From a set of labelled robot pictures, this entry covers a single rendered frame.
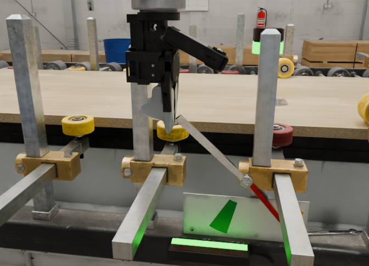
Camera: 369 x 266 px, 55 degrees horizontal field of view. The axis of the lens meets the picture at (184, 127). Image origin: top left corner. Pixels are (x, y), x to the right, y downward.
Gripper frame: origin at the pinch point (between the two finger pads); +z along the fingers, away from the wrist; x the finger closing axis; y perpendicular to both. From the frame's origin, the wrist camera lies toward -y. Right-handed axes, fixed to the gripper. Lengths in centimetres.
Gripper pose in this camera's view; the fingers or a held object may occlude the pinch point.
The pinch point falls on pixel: (172, 126)
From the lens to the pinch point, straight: 65.2
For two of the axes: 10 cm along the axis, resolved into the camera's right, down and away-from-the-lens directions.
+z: 0.0, 9.5, 3.1
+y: -9.9, -0.5, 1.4
